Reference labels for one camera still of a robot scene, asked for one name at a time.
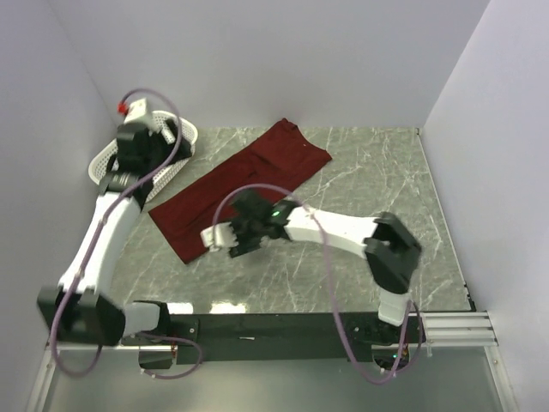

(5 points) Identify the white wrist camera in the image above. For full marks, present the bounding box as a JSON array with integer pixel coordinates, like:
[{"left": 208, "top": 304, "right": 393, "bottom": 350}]
[
  {"left": 118, "top": 98, "right": 155, "bottom": 128},
  {"left": 200, "top": 222, "right": 238, "bottom": 251}
]

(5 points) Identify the white perforated plastic basket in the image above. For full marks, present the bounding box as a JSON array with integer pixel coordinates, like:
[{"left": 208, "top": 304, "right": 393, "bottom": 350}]
[{"left": 88, "top": 109, "right": 200, "bottom": 203}]

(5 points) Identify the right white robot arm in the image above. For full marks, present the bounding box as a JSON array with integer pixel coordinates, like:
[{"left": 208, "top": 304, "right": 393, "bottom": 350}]
[{"left": 230, "top": 189, "right": 422, "bottom": 342}]

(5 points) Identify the aluminium extrusion rail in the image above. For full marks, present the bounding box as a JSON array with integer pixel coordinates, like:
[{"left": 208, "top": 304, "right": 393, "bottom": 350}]
[{"left": 421, "top": 312, "right": 498, "bottom": 348}]

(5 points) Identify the dark red t shirt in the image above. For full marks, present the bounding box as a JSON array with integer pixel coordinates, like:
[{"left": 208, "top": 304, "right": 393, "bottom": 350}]
[{"left": 148, "top": 118, "right": 334, "bottom": 265}]

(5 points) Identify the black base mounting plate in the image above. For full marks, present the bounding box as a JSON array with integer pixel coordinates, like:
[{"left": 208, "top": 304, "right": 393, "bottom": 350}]
[{"left": 171, "top": 312, "right": 387, "bottom": 371}]

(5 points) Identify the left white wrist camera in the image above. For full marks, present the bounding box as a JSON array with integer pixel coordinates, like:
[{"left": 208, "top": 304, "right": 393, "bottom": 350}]
[{"left": 118, "top": 98, "right": 155, "bottom": 128}]

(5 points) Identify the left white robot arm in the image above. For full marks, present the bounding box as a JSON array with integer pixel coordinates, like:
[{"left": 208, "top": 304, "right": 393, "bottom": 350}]
[{"left": 37, "top": 111, "right": 198, "bottom": 347}]

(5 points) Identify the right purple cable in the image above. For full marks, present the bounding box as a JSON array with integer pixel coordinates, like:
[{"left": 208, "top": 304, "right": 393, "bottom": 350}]
[{"left": 212, "top": 183, "right": 425, "bottom": 385}]

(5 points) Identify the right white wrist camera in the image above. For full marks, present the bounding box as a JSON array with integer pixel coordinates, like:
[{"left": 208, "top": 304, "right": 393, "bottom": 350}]
[{"left": 200, "top": 222, "right": 238, "bottom": 251}]

